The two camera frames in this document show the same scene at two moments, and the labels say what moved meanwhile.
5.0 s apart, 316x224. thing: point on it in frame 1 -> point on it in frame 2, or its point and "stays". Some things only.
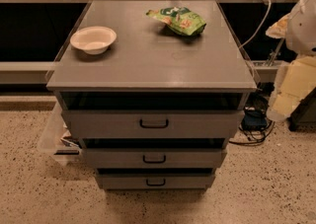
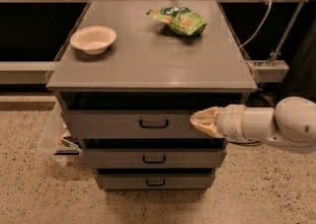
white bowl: (94, 39) stays
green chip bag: (180, 20) stays
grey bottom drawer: (156, 179) stays
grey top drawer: (152, 123) stays
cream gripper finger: (294, 80) -> (205, 118)
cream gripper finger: (279, 29) -> (207, 124)
